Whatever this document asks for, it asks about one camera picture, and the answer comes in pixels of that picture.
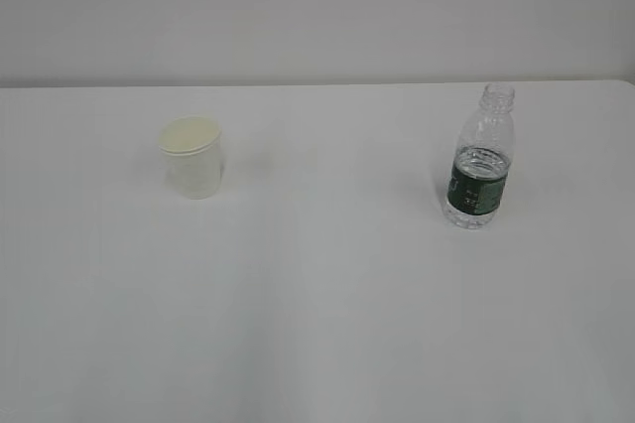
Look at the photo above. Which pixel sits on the white paper cup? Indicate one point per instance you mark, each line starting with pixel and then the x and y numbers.
pixel 194 156

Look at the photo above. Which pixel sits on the clear green-label water bottle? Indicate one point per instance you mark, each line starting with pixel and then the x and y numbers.
pixel 482 159

